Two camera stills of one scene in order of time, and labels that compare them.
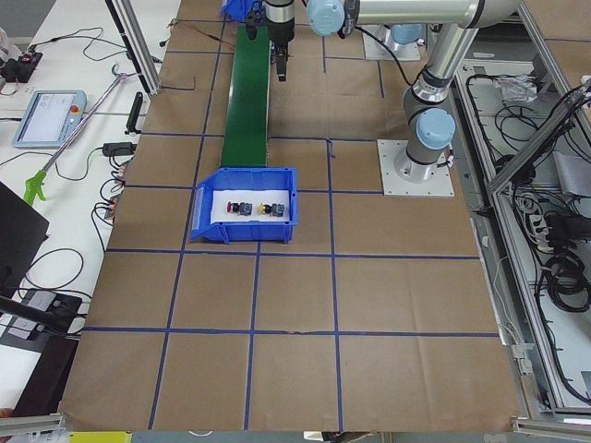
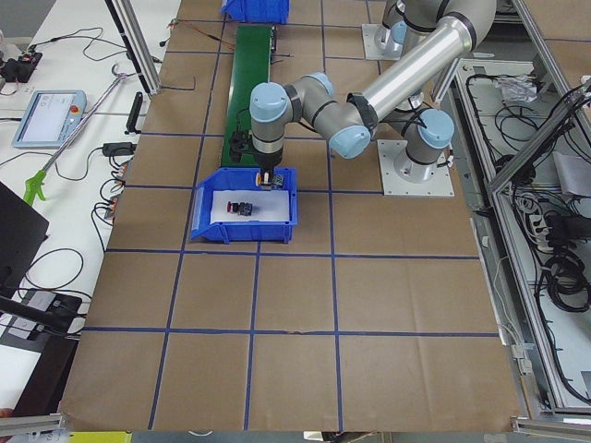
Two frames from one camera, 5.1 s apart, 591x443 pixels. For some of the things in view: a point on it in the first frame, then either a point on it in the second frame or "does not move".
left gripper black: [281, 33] -> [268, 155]
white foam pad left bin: [221, 198] does not move
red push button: [243, 208] does not move
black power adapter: [118, 149] does not move
